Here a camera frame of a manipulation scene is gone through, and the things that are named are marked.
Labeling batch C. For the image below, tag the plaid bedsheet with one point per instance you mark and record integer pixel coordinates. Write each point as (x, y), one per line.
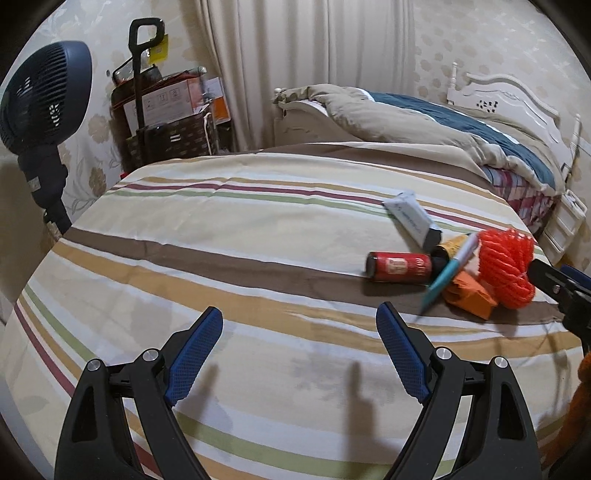
(517, 194)

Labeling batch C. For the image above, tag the white bed footboard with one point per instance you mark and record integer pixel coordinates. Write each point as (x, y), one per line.
(295, 124)

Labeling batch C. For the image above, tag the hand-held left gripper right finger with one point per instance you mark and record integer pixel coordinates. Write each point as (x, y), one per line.
(401, 355)

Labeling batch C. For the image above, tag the dark patterned cart bag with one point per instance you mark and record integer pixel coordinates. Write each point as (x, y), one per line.
(175, 138)

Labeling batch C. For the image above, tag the striped beige curtain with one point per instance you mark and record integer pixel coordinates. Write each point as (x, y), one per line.
(300, 69)

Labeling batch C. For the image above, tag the orange foam net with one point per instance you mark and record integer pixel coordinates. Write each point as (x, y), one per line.
(505, 267)

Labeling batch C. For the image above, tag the white bed headboard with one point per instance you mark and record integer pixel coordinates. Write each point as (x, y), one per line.
(508, 99)

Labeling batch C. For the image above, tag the yellow tag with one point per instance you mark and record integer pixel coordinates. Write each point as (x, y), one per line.
(161, 48)

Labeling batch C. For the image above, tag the dark bundle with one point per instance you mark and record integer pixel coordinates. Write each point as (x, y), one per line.
(127, 85)

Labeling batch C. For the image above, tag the white drawer unit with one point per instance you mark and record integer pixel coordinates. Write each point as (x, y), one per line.
(561, 221)

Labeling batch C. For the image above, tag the white tube with black cap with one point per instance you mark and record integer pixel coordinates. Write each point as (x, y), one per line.
(408, 214)

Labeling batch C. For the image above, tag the striped cloth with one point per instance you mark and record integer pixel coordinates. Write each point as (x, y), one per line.
(231, 240)

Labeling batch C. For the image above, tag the cardboard box with orange end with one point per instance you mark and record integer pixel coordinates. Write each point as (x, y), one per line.
(161, 101)

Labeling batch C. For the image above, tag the orange paper box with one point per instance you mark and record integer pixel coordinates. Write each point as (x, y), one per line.
(471, 297)

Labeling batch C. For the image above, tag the yellow tube with black cap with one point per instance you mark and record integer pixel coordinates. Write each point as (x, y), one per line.
(452, 247)

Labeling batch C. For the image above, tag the red can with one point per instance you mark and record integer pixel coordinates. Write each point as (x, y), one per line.
(397, 266)

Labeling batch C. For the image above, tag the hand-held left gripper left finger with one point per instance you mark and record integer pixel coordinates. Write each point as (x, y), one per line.
(194, 355)

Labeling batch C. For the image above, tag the orange garment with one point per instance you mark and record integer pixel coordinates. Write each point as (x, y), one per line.
(579, 406)

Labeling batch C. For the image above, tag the dark blue fan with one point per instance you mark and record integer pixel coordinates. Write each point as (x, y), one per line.
(41, 92)

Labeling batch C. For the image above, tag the white and orange box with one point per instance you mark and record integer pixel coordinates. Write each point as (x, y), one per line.
(217, 99)

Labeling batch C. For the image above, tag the beige and teal quilt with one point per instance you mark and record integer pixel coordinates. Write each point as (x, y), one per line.
(415, 120)

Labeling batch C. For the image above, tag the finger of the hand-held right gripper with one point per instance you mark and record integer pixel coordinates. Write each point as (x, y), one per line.
(551, 279)
(579, 279)

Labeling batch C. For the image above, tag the teal pen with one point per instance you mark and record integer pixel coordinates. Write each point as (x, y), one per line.
(445, 281)

